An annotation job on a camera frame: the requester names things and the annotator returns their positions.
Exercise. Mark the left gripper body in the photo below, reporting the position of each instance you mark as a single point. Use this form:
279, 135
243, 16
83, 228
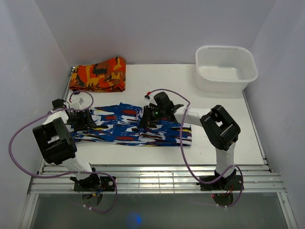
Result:
77, 121

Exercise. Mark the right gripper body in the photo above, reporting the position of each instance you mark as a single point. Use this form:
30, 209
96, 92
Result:
152, 115

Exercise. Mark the blue white patterned trousers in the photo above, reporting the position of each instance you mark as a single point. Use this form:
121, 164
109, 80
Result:
118, 124

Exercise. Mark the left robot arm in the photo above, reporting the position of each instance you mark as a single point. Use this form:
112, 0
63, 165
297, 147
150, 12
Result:
57, 145

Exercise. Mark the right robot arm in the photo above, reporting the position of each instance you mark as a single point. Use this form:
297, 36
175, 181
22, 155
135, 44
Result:
221, 129

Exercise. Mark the orange camouflage folded trousers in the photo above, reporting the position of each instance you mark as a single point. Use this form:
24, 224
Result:
106, 77

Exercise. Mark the white plastic basin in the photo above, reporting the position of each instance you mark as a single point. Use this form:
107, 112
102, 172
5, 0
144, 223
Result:
224, 69

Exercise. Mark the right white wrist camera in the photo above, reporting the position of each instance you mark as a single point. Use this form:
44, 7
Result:
149, 98

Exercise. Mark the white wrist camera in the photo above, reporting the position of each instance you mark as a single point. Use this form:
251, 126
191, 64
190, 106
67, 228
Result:
76, 104
149, 98

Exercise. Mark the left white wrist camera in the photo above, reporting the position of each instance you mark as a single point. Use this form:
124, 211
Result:
76, 104

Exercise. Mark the aluminium rail frame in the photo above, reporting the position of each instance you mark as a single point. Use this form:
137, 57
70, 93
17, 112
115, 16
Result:
136, 179

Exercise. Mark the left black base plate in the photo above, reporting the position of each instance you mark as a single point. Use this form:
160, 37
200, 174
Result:
106, 185

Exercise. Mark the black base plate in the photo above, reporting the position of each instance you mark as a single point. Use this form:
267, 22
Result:
106, 185
230, 183

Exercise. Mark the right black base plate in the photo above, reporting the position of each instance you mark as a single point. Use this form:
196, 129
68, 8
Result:
230, 183

